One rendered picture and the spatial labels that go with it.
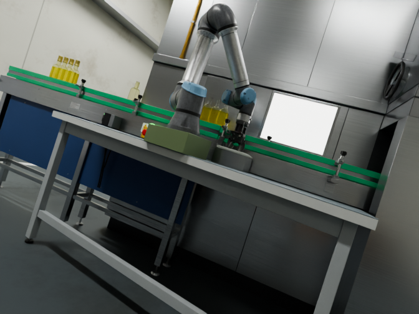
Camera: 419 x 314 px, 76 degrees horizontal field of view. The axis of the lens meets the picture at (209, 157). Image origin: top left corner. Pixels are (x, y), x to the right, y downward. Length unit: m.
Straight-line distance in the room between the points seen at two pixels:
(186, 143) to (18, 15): 3.55
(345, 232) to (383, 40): 1.41
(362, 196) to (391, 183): 0.20
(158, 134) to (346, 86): 1.26
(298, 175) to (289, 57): 0.82
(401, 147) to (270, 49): 1.02
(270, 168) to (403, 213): 0.65
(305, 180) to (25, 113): 2.00
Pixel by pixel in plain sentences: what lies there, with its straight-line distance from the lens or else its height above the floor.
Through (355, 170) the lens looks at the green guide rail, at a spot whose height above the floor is 0.94.
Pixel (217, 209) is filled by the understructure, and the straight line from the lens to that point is 1.86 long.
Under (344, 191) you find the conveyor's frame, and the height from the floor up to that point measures 0.82.
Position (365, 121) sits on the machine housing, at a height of 1.27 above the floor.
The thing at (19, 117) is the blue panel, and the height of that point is 0.61.
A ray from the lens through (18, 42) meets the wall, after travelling 4.34.
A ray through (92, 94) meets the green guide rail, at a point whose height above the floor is 0.93.
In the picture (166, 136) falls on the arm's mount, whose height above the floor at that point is 0.79.
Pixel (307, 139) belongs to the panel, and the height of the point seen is 1.06.
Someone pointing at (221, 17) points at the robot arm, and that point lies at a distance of 1.35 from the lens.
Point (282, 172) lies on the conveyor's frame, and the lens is 1.59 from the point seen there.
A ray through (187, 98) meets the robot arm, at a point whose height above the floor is 0.98.
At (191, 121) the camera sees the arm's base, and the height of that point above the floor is 0.89.
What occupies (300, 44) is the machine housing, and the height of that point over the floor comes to 1.66.
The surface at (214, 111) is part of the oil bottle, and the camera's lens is 1.73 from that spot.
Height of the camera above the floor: 0.77
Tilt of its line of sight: level
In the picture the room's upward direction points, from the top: 18 degrees clockwise
